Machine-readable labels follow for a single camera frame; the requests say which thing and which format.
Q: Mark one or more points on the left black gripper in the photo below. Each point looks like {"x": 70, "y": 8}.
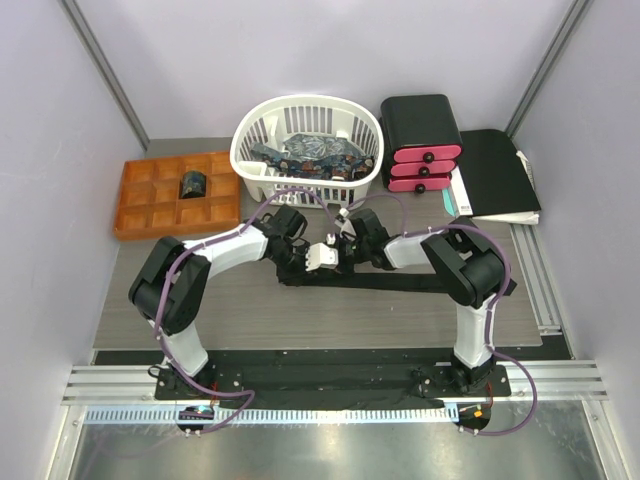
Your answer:
{"x": 296, "y": 277}

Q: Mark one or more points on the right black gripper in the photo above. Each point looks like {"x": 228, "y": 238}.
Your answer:
{"x": 343, "y": 267}

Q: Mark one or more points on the black tie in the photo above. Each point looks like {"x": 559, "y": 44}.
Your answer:
{"x": 420, "y": 283}

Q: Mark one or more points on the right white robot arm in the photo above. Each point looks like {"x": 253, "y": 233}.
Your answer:
{"x": 458, "y": 259}

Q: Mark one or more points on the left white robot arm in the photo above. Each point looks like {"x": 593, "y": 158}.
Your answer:
{"x": 169, "y": 288}

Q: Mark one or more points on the floral patterned ties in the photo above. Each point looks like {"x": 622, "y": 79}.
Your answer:
{"x": 316, "y": 157}

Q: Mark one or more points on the white plastic basket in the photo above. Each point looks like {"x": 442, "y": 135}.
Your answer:
{"x": 275, "y": 120}

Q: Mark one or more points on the white teal book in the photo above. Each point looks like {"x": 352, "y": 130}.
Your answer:
{"x": 453, "y": 195}

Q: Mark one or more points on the rolled dark patterned tie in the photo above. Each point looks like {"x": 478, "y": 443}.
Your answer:
{"x": 193, "y": 185}

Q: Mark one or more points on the black pink drawer box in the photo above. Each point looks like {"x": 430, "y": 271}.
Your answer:
{"x": 422, "y": 143}

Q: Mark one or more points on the orange wooden compartment tray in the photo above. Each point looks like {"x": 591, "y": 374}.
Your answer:
{"x": 151, "y": 203}

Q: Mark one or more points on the black folder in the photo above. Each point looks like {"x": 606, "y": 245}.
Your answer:
{"x": 493, "y": 178}

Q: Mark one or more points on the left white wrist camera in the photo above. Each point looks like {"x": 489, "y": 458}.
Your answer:
{"x": 322, "y": 255}

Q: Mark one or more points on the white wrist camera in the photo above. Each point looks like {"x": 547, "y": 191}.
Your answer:
{"x": 344, "y": 224}
{"x": 322, "y": 255}

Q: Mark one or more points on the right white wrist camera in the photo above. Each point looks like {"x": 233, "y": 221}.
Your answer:
{"x": 344, "y": 224}

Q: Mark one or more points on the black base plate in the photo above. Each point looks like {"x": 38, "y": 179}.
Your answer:
{"x": 331, "y": 380}

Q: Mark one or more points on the aluminium rail frame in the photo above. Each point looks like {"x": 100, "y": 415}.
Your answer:
{"x": 122, "y": 395}

